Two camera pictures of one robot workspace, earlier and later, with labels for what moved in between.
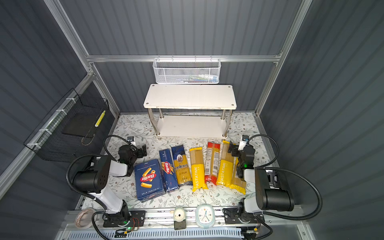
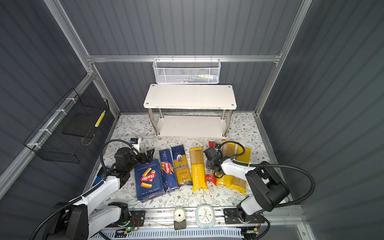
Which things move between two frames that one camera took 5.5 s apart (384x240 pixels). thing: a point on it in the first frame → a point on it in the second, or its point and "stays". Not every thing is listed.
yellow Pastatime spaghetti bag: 198,173 stays
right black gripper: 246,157 → 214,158
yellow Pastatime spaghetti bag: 227,166 stays
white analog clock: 205,216 stays
